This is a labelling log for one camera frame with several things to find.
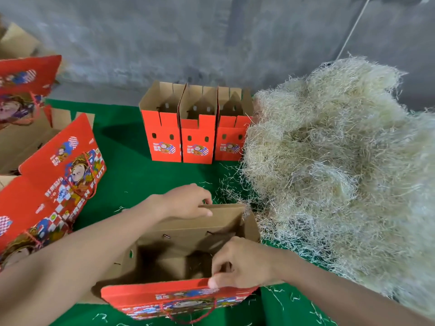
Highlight pile of wood wool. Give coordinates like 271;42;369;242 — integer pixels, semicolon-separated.
238;55;435;316

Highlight person's right hand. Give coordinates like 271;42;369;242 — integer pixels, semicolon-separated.
207;235;285;291

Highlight white pole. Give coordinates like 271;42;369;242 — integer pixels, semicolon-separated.
336;0;374;61

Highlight person's right forearm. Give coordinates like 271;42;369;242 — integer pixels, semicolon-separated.
275;249;432;326

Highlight red cardboard box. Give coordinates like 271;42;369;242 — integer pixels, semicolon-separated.
90;203;263;321
177;84;220;166
138;81;187;163
213;86;256;163

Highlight person's left forearm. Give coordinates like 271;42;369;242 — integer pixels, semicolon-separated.
0;197;164;326

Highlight group of red boxes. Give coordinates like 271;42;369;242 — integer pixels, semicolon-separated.
0;22;108;272

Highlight person's left hand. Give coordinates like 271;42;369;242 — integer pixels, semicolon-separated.
145;183;215;222

